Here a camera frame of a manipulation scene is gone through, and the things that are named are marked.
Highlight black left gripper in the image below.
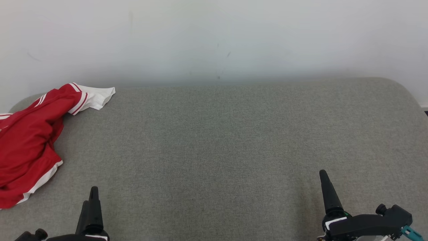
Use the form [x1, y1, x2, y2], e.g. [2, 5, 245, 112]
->
[47, 186, 110, 241]

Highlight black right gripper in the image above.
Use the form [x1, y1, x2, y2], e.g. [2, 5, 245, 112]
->
[318, 170, 380, 241]

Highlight red basketball jersey white sleeves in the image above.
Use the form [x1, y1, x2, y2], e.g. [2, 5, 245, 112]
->
[0, 83, 116, 148]

